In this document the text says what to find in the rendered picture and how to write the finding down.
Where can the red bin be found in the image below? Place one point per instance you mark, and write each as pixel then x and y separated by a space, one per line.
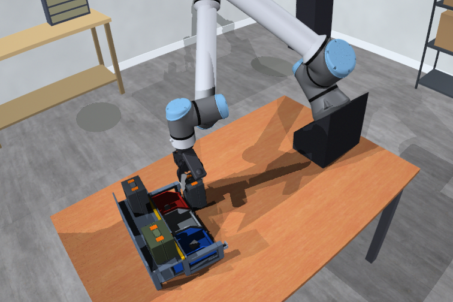
pixel 174 199

